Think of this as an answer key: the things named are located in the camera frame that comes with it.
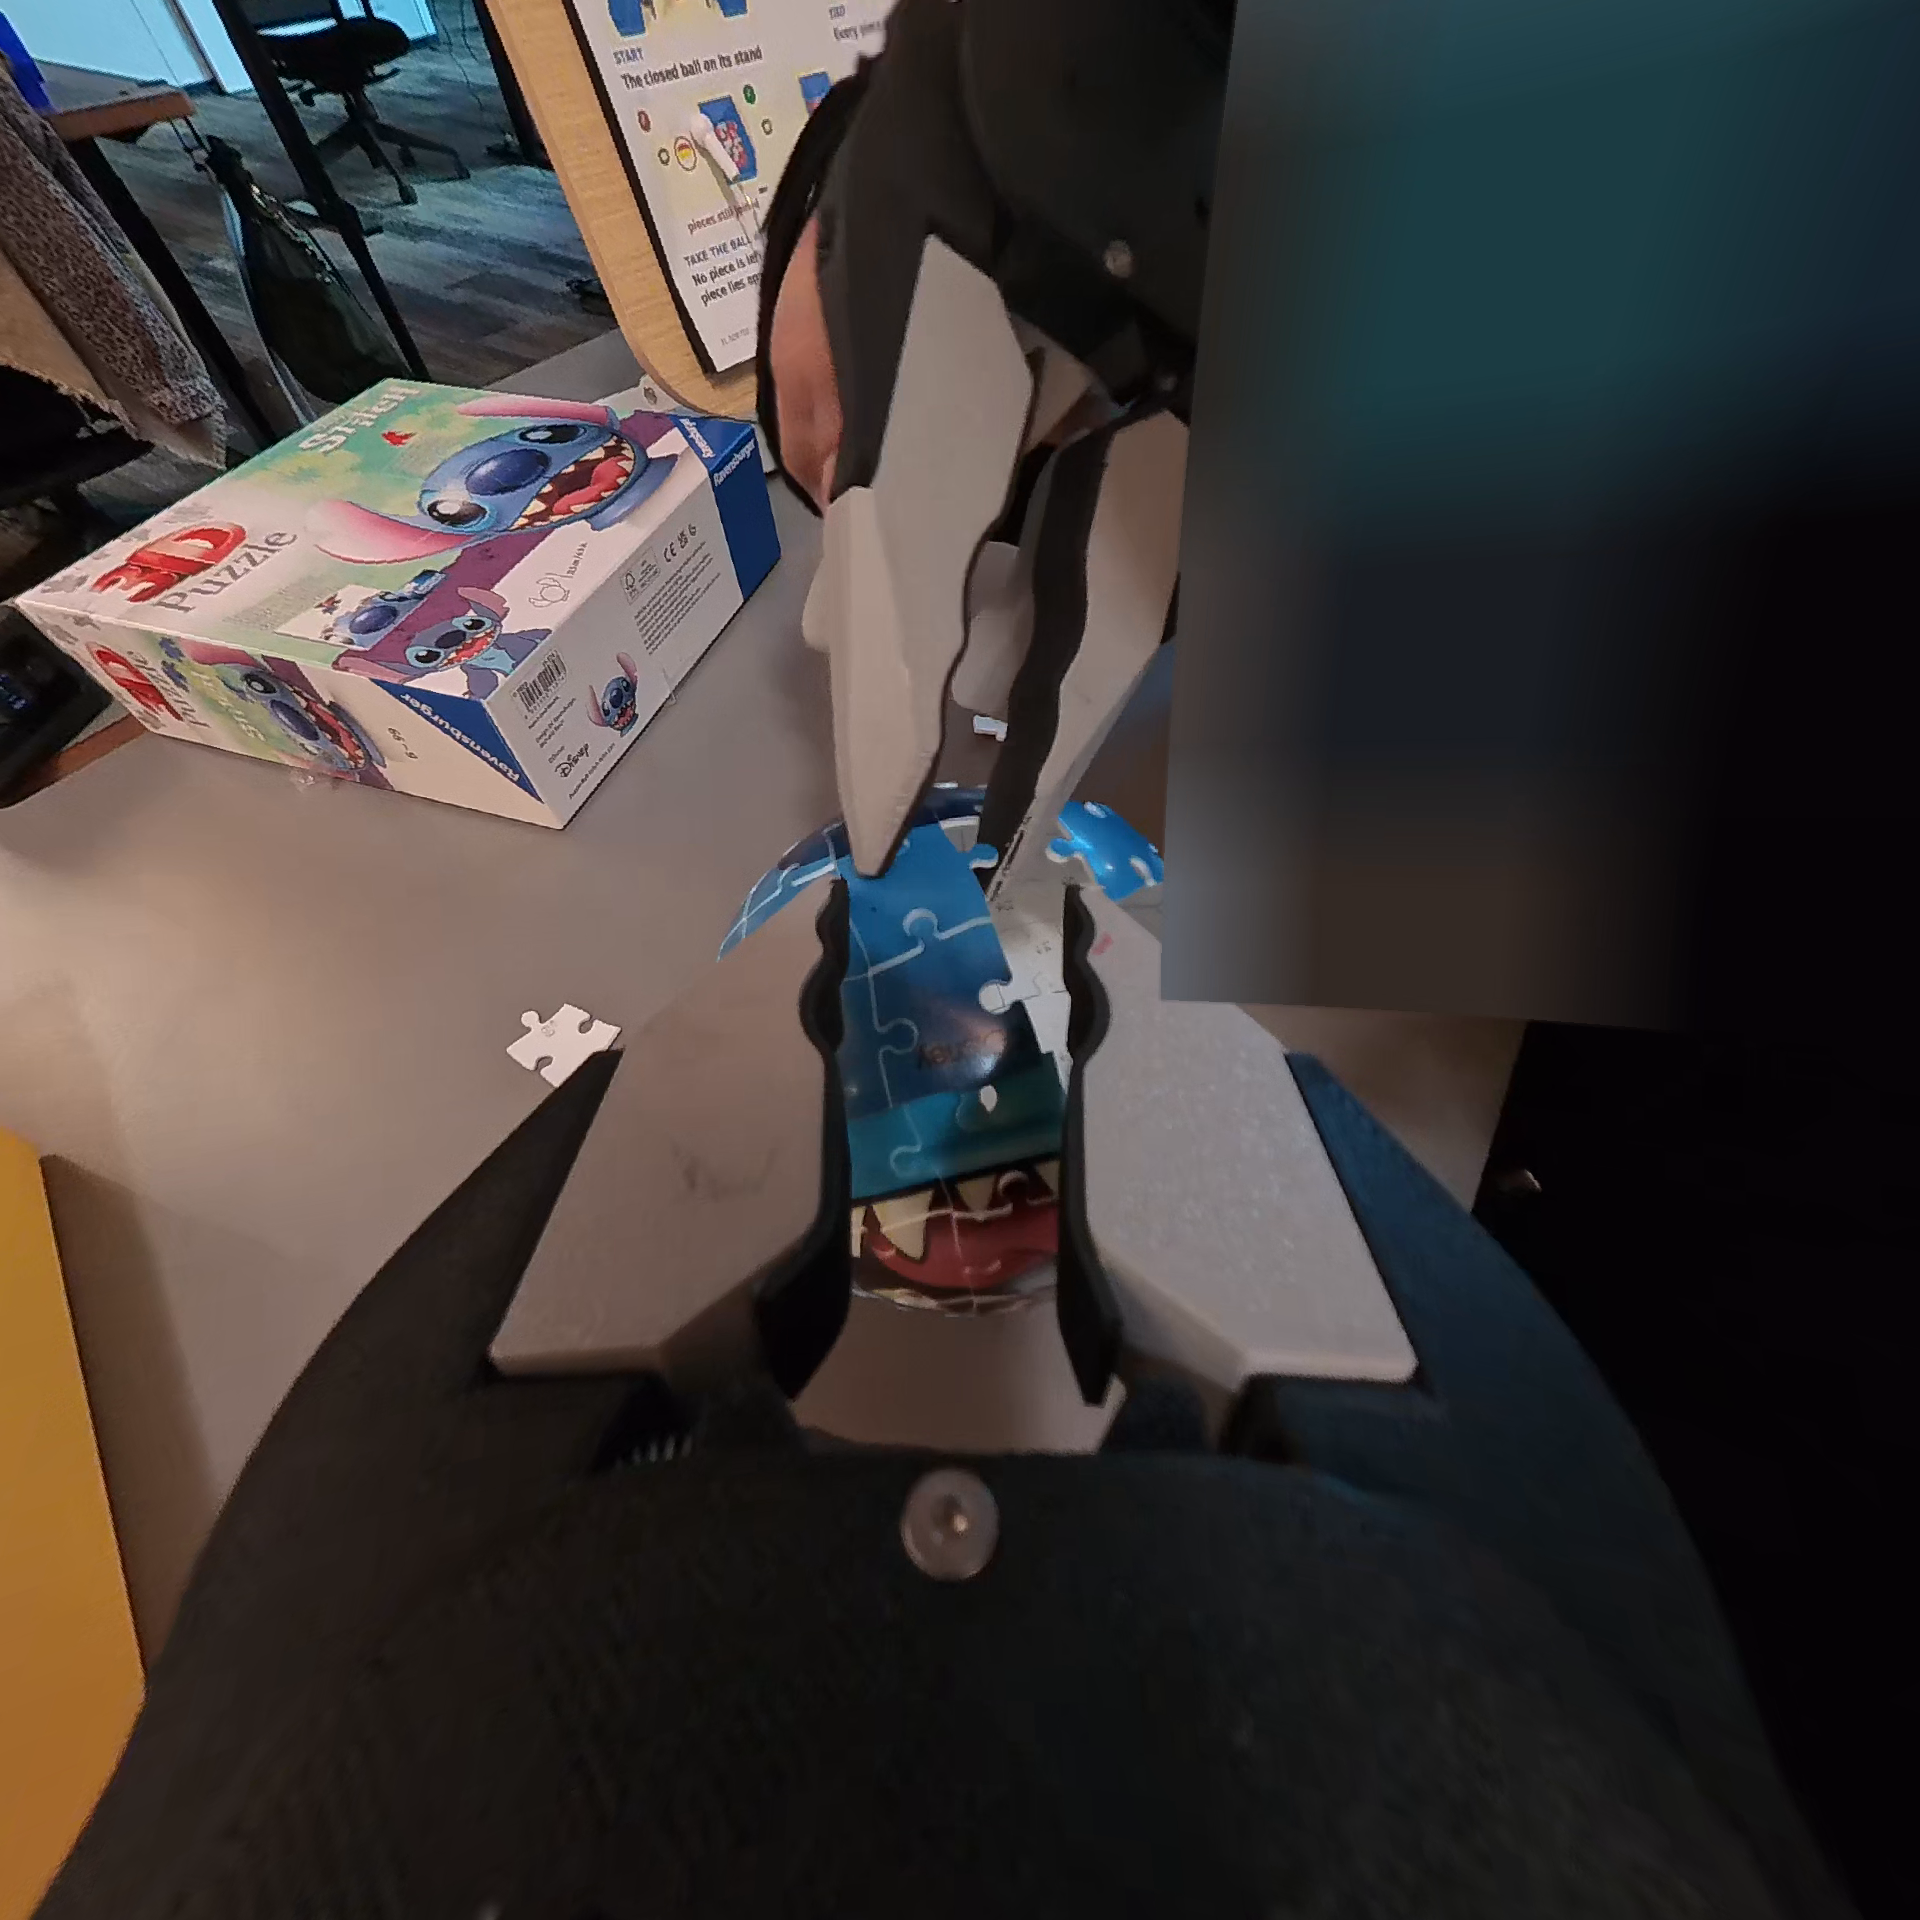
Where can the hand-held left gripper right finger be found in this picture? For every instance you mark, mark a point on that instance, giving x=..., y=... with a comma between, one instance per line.
x=1231, y=1185

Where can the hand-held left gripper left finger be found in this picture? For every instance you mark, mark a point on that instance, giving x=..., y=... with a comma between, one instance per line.
x=675, y=1185

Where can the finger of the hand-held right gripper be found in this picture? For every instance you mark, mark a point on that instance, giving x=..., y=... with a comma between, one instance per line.
x=1119, y=601
x=914, y=571

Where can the blue puzzle ball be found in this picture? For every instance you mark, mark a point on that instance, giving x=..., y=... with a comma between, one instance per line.
x=939, y=1035

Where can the cartoon print puzzle box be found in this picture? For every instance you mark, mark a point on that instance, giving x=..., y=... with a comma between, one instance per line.
x=405, y=601

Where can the person's right hand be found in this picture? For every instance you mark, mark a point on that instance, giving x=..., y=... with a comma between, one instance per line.
x=795, y=361

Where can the wooden instruction board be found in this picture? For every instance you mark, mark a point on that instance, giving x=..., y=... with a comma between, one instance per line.
x=675, y=194

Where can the black bag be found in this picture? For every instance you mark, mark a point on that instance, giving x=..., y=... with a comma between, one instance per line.
x=308, y=300

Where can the black office chair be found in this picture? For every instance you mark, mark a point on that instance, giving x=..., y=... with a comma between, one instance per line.
x=369, y=90

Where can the yellow panel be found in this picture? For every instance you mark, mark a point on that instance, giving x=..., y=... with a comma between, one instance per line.
x=60, y=1500

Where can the speckled hanging cloth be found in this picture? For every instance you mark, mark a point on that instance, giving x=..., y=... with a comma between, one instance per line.
x=90, y=285

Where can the wooden side desk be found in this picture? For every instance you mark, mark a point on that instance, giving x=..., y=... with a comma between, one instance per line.
x=134, y=112

